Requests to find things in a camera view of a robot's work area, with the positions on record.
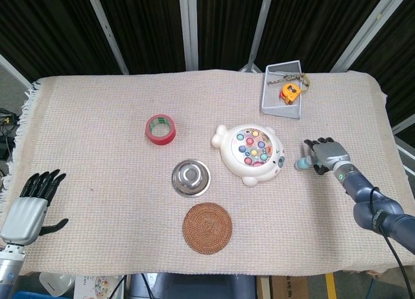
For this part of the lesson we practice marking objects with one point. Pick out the stainless steel bowl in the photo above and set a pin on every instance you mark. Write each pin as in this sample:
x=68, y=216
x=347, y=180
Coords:
x=191, y=177

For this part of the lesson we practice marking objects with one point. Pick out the orange tape measure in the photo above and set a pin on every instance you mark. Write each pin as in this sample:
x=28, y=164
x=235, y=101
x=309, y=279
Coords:
x=290, y=92

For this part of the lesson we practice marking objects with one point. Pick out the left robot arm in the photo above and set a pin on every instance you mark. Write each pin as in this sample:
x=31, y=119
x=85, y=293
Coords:
x=9, y=266

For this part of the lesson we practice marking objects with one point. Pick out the beige woven tablecloth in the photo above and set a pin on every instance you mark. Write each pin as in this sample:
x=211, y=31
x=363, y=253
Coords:
x=97, y=150

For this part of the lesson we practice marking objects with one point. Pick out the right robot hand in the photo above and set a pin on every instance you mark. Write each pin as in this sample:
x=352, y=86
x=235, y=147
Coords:
x=332, y=154

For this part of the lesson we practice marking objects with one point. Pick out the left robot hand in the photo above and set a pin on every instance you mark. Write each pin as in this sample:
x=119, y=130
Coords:
x=22, y=218

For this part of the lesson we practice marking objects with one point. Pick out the blue plastic bin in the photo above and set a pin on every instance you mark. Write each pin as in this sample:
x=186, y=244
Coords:
x=42, y=295

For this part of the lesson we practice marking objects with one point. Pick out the round woven rattan coaster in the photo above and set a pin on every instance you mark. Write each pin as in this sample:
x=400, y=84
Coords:
x=207, y=228

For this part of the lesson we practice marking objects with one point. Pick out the white whack-a-mole toy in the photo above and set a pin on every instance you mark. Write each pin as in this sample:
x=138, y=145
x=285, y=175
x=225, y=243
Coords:
x=236, y=169

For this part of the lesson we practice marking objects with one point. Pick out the white metal frame post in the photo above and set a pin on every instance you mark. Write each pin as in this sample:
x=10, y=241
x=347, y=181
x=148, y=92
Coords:
x=107, y=30
x=403, y=124
x=366, y=30
x=259, y=26
x=188, y=26
x=13, y=70

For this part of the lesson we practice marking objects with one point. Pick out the black curtain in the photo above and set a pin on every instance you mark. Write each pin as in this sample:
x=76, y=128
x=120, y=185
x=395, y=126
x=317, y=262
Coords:
x=48, y=20

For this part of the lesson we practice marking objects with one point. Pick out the white plastic box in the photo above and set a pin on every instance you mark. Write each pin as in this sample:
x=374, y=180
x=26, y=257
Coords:
x=56, y=283

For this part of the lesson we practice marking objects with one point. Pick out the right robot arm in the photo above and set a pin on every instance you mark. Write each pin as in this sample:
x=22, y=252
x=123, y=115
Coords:
x=363, y=195

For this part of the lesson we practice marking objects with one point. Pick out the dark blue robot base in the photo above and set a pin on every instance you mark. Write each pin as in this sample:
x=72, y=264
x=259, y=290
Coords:
x=194, y=286

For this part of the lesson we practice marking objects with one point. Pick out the brown cardboard box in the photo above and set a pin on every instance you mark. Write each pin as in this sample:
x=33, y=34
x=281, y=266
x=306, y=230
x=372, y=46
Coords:
x=288, y=287

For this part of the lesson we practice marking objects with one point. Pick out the teal toy hammer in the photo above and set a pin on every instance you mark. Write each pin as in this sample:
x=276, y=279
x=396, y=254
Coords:
x=302, y=164

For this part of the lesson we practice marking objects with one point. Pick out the printed toy carton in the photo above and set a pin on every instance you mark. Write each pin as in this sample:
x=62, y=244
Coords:
x=97, y=286

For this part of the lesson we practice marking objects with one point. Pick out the red tape roll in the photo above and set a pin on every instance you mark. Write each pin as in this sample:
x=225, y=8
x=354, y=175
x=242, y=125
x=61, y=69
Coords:
x=163, y=140

